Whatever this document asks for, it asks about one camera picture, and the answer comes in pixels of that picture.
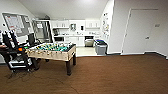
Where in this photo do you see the white base cabinet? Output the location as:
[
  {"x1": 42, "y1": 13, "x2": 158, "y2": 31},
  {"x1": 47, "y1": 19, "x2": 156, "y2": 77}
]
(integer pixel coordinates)
[{"x1": 63, "y1": 35, "x2": 85, "y2": 47}]

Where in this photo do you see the white drawer unit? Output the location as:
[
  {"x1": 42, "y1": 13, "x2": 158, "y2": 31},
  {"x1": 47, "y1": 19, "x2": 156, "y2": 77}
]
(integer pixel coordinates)
[{"x1": 93, "y1": 35, "x2": 102, "y2": 41}]

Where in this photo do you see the blue lid waste bin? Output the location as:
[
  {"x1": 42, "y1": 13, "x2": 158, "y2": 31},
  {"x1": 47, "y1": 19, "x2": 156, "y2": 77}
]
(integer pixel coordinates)
[{"x1": 94, "y1": 39, "x2": 107, "y2": 44}]

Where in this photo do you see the black built-in microwave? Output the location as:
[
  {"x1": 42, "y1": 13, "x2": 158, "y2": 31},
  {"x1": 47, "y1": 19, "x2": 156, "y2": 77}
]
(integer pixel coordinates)
[{"x1": 54, "y1": 36, "x2": 65, "y2": 43}]

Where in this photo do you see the green field foosball table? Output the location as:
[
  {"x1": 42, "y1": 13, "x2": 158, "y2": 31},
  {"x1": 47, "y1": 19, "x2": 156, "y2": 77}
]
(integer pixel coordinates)
[{"x1": 25, "y1": 42, "x2": 77, "y2": 77}]

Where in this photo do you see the black coffee machine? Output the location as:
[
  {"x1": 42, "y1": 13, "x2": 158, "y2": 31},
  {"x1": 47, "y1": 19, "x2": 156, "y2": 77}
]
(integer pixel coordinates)
[{"x1": 52, "y1": 28, "x2": 60, "y2": 37}]

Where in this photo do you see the black computer monitor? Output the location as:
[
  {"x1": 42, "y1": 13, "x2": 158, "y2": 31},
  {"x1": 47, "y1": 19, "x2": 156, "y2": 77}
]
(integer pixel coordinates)
[{"x1": 27, "y1": 32, "x2": 36, "y2": 47}]

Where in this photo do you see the white room door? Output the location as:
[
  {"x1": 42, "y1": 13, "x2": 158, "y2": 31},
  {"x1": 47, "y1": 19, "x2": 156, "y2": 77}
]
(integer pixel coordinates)
[{"x1": 121, "y1": 8, "x2": 160, "y2": 56}]

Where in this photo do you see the white three-door wall cabinet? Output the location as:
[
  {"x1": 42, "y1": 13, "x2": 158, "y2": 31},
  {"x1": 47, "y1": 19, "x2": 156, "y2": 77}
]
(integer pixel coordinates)
[{"x1": 85, "y1": 19, "x2": 101, "y2": 29}]

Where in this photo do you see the large colourful wall poster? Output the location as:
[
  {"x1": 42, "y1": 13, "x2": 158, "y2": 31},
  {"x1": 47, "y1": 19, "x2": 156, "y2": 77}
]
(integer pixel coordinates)
[{"x1": 101, "y1": 11, "x2": 111, "y2": 35}]

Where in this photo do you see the grey wall pin board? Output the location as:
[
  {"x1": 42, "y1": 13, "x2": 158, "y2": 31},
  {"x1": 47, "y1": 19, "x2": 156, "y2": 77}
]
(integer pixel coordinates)
[{"x1": 1, "y1": 12, "x2": 31, "y2": 38}]

